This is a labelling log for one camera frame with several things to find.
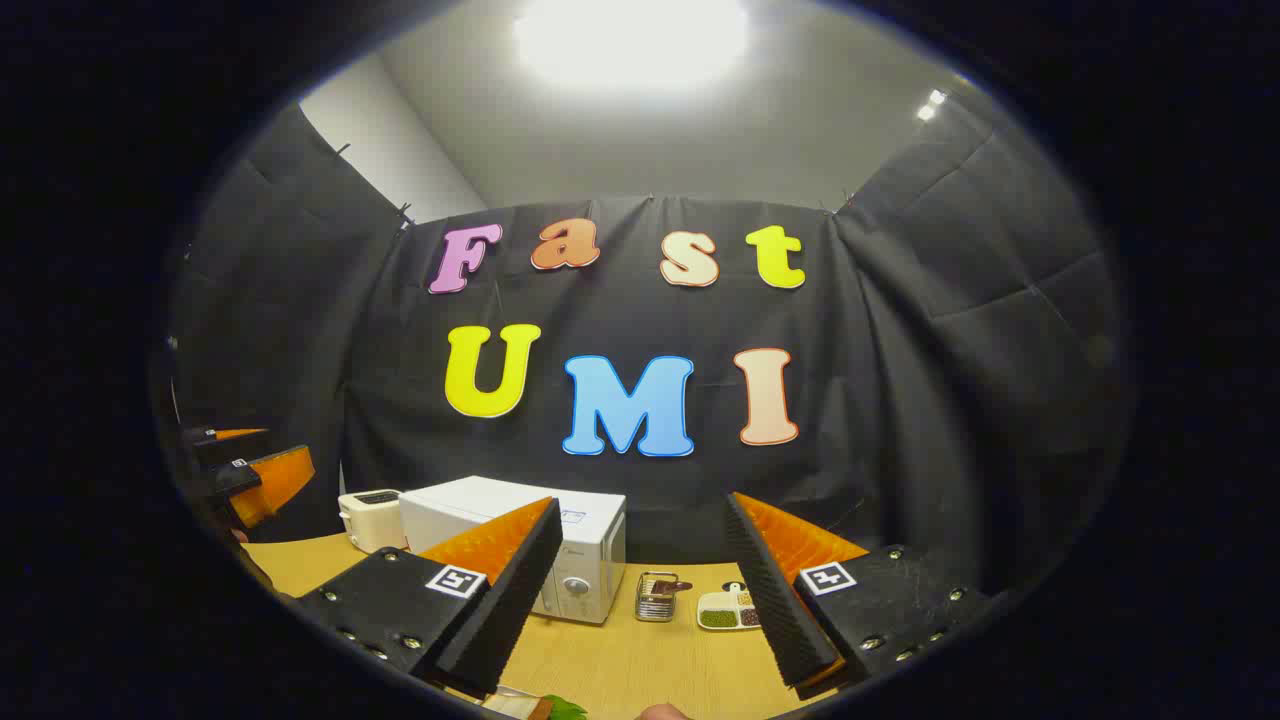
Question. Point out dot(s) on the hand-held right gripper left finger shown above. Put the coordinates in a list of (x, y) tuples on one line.
[(510, 600)]

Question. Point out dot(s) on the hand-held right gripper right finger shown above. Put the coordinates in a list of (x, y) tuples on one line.
[(775, 600)]

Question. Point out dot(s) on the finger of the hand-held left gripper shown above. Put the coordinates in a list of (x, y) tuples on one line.
[(275, 480), (215, 447)]

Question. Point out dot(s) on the white microwave oven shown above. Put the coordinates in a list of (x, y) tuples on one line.
[(470, 505)]

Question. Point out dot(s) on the lettuce sandwich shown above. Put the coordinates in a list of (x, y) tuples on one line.
[(550, 708)]

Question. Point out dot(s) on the white divided dish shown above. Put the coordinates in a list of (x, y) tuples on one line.
[(722, 612)]

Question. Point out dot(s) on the white toaster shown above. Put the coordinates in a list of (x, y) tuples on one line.
[(370, 520)]

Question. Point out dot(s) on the metal utensil holder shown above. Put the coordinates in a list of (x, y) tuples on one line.
[(655, 605)]

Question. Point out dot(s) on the black backdrop cloth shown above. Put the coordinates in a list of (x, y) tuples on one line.
[(880, 400)]

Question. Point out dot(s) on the small ceiling light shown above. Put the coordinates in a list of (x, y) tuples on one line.
[(930, 105)]

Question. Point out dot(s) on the large ceiling light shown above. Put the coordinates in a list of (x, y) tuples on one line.
[(630, 40)]

